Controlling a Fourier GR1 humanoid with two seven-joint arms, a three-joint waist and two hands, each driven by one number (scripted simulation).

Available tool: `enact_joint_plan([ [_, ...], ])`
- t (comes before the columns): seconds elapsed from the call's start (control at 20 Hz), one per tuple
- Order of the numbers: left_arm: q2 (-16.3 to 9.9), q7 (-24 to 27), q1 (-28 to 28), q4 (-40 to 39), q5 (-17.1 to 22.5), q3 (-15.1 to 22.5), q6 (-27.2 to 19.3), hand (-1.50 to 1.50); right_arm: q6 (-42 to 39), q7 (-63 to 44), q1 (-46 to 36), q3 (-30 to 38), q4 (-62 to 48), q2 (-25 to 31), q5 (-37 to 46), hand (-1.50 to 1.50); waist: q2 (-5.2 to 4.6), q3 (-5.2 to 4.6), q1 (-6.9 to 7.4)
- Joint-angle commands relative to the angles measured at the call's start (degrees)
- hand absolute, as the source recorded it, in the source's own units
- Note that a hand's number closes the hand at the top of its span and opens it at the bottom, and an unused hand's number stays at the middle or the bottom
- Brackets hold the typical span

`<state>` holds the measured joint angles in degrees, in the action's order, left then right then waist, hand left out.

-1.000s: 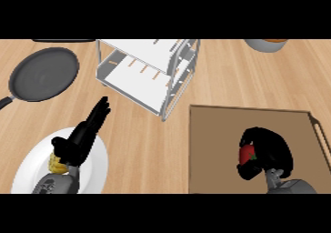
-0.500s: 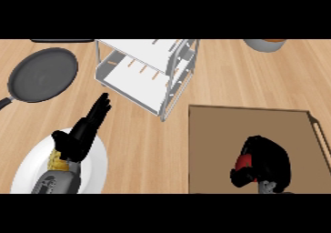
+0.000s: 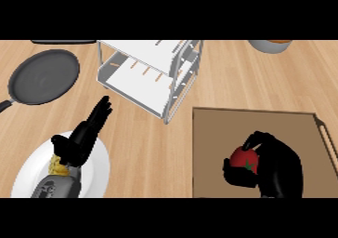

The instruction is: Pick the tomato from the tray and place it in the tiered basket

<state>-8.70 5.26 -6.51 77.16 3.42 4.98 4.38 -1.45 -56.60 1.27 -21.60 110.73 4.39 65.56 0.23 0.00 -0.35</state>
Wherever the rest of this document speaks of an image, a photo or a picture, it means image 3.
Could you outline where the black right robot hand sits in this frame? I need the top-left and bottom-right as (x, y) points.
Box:
(223, 130), (307, 199)

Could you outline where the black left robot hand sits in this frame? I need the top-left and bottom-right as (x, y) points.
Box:
(51, 95), (114, 168)

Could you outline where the red tomato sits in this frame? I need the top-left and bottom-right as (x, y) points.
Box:
(229, 146), (261, 176)

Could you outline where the brown tray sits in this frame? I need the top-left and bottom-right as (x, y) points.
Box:
(190, 106), (338, 199)

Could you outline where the yellow food piece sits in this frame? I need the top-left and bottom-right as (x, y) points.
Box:
(48, 154), (71, 177)

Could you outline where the white plate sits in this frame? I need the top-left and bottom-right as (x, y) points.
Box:
(11, 130), (111, 199)

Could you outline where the dark grey frying pan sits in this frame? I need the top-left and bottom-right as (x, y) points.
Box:
(0, 48), (81, 119)

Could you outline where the dark flat appliance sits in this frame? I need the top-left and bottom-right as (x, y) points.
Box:
(30, 39), (98, 45)

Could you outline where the grey bowl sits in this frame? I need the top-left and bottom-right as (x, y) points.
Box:
(248, 39), (295, 55)

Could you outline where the white tiered wire basket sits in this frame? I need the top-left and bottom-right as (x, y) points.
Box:
(96, 39), (207, 126)

